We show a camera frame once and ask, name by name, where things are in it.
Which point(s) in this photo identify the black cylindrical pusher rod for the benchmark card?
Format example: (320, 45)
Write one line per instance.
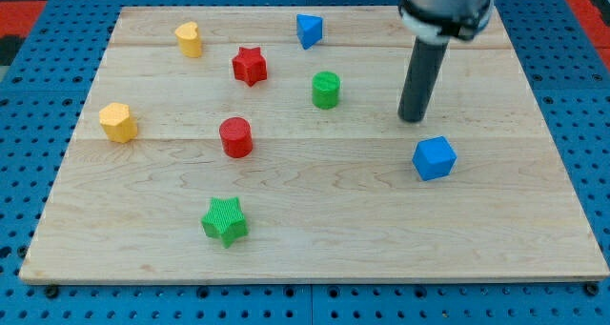
(421, 77)

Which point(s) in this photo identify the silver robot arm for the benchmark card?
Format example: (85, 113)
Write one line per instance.
(435, 23)

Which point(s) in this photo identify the blue triangle block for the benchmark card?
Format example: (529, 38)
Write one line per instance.
(309, 30)

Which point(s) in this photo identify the blue cube block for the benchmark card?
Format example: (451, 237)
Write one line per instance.
(434, 158)

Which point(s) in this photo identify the green cylinder block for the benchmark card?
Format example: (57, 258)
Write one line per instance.
(325, 90)

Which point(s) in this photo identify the red star block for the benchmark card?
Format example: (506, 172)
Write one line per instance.
(250, 66)

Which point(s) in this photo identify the red cylinder block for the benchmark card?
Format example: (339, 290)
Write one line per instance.
(236, 137)

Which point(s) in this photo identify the wooden board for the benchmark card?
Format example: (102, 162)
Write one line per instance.
(330, 196)

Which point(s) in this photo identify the yellow heart block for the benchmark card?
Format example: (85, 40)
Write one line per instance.
(188, 39)

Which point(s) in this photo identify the green star block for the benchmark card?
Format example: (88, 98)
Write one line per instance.
(225, 221)

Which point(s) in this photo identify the yellow hexagon block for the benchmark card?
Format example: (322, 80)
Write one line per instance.
(117, 122)

